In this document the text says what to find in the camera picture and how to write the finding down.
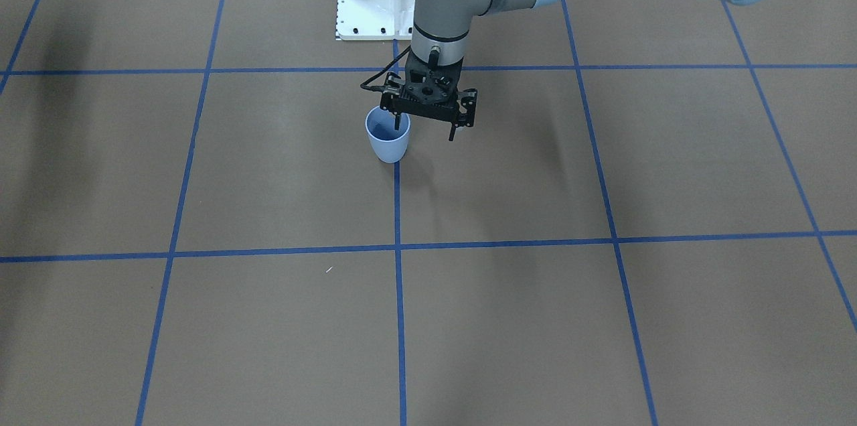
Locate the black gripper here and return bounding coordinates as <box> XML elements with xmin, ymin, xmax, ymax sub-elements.
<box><xmin>380</xmin><ymin>54</ymin><xmax>478</xmax><ymax>142</ymax></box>

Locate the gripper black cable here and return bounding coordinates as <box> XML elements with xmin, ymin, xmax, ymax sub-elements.
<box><xmin>360</xmin><ymin>51</ymin><xmax>410</xmax><ymax>93</ymax></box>

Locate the blue plastic cup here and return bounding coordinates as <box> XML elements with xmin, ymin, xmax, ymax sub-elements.
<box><xmin>364</xmin><ymin>106</ymin><xmax>411</xmax><ymax>163</ymax></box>

